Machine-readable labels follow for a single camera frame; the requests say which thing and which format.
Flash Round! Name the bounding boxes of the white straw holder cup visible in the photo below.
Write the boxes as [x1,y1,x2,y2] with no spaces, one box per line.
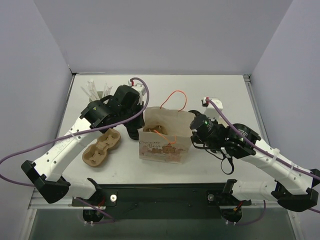
[89,91,104,102]

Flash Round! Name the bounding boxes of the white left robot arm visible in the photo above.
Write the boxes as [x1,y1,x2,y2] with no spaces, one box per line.
[21,84,147,206]

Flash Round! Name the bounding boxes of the printed paper takeout bag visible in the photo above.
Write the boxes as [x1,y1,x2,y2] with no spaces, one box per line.
[138,90,195,164]

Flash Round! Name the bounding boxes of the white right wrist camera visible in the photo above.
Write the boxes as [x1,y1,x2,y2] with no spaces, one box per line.
[201,97,223,121]

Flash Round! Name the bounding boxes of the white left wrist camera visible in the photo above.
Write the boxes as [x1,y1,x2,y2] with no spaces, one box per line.
[128,80,146,97]

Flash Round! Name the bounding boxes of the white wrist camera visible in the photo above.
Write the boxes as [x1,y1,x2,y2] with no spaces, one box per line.
[128,80,146,97]
[201,97,223,121]

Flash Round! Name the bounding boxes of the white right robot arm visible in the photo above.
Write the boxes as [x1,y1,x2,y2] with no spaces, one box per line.
[190,110,320,212]

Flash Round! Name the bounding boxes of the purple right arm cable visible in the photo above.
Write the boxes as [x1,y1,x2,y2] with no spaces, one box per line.
[206,98,320,227]

